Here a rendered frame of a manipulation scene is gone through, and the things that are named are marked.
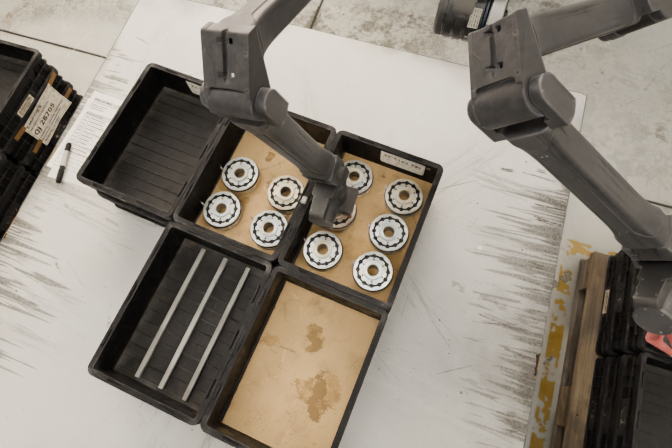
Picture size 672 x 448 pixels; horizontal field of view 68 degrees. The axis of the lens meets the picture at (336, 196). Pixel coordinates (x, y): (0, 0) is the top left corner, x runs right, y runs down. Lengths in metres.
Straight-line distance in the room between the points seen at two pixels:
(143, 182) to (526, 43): 1.15
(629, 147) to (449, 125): 1.21
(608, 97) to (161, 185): 2.09
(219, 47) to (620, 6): 0.59
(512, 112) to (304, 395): 0.89
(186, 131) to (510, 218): 0.99
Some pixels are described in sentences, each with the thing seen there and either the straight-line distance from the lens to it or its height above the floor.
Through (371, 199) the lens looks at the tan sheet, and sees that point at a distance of 1.37.
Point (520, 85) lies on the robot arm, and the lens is 0.62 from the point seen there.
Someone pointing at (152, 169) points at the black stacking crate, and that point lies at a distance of 1.53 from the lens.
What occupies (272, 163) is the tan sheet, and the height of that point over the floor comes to 0.83.
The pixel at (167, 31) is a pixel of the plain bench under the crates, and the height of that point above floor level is 0.70.
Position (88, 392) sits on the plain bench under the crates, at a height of 0.70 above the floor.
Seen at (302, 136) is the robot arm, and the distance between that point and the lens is 0.88.
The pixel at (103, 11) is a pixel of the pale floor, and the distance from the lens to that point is 3.16.
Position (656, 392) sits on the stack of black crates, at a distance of 1.97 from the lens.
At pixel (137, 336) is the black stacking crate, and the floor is 0.83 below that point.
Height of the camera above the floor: 2.11
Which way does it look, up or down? 69 degrees down
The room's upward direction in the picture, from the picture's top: 8 degrees counter-clockwise
